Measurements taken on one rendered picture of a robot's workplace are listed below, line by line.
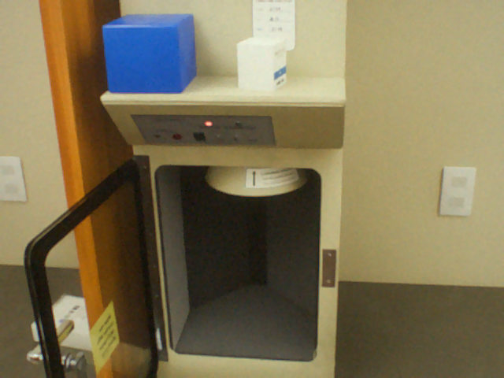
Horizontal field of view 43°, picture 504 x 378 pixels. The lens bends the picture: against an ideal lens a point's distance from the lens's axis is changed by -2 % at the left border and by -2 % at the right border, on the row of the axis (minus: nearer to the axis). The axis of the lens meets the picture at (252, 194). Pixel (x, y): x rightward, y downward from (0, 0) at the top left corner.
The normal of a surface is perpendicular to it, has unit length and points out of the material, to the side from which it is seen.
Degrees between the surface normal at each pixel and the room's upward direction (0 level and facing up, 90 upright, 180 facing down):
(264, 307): 0
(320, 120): 135
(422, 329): 0
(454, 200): 90
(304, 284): 90
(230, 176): 66
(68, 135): 90
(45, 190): 90
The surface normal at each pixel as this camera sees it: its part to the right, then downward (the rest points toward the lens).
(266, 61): -0.37, 0.37
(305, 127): -0.07, 0.93
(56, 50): -0.12, 0.39
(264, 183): 0.13, -0.01
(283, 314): -0.02, -0.92
